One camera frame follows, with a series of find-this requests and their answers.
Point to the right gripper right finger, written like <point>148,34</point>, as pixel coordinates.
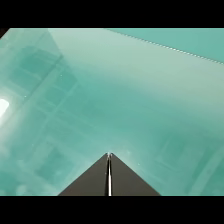
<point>128,181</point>

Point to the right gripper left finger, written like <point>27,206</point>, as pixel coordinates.
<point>91,182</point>

